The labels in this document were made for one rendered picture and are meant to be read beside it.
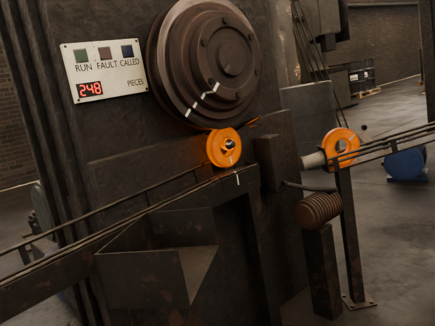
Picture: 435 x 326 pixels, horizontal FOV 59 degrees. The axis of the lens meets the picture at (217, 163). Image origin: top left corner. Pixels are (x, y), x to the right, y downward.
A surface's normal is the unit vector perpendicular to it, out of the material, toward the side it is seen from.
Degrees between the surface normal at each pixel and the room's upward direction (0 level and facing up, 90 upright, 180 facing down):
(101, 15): 90
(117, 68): 90
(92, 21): 90
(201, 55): 90
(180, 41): 65
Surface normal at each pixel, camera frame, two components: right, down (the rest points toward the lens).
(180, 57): -0.41, 0.12
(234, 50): 0.62, 0.04
